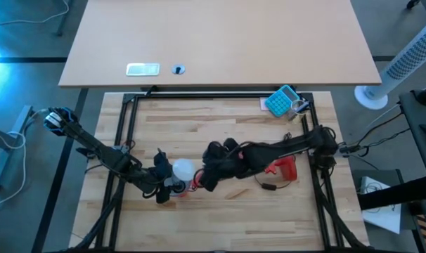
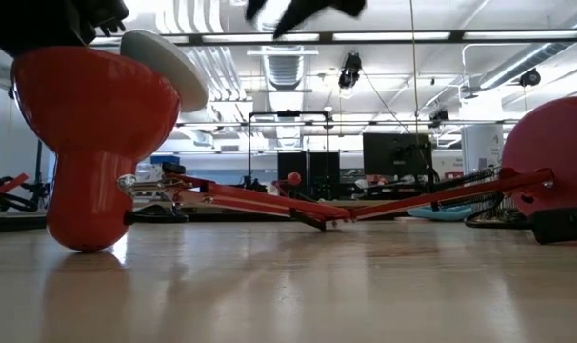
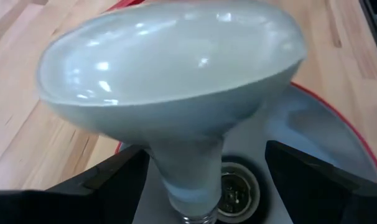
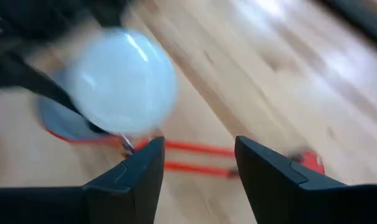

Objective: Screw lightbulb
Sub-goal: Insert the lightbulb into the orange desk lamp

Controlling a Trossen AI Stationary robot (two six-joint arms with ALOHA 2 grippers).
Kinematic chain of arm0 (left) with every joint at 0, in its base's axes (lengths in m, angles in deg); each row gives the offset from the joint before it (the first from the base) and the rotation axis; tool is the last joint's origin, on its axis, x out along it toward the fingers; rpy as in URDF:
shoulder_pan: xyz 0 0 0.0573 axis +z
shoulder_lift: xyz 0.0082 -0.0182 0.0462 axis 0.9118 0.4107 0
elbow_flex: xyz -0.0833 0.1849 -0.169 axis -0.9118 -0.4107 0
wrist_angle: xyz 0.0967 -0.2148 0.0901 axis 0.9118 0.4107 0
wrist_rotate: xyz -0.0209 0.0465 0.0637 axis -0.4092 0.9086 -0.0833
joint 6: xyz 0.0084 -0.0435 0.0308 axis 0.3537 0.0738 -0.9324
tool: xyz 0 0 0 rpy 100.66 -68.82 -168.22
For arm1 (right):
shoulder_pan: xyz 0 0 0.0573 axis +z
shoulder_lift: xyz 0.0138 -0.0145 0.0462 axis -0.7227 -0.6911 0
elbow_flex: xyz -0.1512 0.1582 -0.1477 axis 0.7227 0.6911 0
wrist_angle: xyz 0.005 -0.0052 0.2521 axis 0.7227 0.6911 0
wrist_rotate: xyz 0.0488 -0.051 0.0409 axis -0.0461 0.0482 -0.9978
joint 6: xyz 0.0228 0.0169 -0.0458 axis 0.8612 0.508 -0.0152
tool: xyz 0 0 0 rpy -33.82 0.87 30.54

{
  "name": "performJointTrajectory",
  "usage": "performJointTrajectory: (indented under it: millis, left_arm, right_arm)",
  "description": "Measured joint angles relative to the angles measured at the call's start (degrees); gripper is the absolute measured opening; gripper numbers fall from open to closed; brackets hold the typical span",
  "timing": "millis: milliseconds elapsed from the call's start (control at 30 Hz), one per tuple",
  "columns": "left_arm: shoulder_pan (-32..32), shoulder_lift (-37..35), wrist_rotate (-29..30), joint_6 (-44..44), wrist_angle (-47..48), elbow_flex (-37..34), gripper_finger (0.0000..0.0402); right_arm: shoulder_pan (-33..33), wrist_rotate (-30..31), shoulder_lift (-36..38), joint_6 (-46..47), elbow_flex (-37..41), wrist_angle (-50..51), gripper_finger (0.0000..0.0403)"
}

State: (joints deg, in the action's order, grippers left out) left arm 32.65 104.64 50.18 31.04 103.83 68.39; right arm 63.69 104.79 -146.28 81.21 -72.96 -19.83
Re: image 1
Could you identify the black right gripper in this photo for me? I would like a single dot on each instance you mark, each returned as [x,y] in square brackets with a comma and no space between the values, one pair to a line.
[221,156]

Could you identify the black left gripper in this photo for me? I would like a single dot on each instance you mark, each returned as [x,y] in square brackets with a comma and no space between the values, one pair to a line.
[154,181]

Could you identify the white globe lightbulb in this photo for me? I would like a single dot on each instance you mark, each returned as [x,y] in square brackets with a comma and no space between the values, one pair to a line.
[183,169]

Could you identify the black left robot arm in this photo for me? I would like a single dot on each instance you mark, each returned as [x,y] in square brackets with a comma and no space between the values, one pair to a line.
[93,145]

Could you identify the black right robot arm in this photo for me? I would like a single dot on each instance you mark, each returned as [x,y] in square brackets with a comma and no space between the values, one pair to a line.
[279,149]

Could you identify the pink sticky note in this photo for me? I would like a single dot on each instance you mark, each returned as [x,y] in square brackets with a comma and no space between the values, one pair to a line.
[263,104]

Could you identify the teal calculator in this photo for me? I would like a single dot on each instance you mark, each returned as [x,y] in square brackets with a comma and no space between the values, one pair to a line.
[281,101]

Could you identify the white label plate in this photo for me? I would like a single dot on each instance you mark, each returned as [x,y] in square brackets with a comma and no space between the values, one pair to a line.
[142,69]

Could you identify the beige desk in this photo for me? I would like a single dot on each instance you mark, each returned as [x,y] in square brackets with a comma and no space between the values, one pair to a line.
[216,38]

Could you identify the grey metal table leg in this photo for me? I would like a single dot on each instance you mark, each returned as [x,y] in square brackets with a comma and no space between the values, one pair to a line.
[19,123]

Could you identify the black metal beam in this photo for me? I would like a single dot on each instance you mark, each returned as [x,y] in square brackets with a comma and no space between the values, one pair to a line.
[392,193]

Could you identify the grey desk leg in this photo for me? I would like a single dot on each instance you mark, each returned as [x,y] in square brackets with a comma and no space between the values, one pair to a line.
[62,21]

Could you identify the white tower fan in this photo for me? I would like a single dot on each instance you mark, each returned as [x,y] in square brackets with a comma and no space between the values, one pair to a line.
[410,59]

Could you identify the black chair base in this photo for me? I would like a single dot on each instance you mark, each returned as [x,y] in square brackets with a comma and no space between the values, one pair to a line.
[413,4]

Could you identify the black aluminium rig frame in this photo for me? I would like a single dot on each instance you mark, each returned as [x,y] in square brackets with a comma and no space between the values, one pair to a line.
[216,95]

